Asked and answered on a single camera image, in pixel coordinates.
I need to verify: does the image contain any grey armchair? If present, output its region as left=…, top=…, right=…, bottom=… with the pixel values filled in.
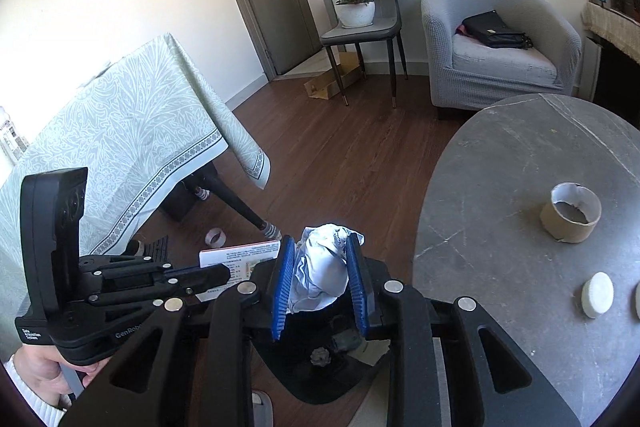
left=421, top=0, right=583, bottom=120

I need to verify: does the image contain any black table leg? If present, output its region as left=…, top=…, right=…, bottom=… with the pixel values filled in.
left=202, top=169, right=283, bottom=242
left=192, top=174, right=213, bottom=204

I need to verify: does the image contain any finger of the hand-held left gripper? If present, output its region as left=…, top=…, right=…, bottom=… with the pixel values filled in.
left=80, top=234, right=173, bottom=272
left=87, top=263, right=232, bottom=304

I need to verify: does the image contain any cardboard tape core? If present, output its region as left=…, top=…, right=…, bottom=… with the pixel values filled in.
left=540, top=182, right=602, bottom=244

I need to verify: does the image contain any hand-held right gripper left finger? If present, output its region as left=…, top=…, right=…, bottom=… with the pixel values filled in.
left=60, top=234, right=298, bottom=427

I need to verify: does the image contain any person's left hand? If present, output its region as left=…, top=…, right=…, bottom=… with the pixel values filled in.
left=4, top=343, right=108, bottom=400

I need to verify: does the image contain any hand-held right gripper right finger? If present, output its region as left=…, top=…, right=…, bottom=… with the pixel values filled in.
left=346, top=233, right=568, bottom=427

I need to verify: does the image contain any black cabinet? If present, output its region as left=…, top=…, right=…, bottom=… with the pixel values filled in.
left=582, top=34, right=640, bottom=128

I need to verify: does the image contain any black trash bin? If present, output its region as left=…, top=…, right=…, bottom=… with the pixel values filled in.
left=252, top=292, right=396, bottom=405

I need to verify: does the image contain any flat cardboard box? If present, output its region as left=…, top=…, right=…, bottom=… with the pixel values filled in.
left=305, top=53, right=363, bottom=100

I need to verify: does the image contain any grey dining chair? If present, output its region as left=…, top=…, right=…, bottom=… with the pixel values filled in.
left=320, top=0, right=407, bottom=108

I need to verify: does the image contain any black bag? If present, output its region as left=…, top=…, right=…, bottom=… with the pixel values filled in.
left=461, top=10, right=533, bottom=50

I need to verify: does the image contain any white printed carton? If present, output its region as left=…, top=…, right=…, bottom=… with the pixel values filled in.
left=199, top=241, right=282, bottom=303

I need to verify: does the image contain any potted plant in white pot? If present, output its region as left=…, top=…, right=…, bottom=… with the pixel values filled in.
left=336, top=0, right=429, bottom=28

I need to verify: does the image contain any green patterned tablecloth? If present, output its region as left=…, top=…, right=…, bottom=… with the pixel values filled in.
left=0, top=33, right=272, bottom=348

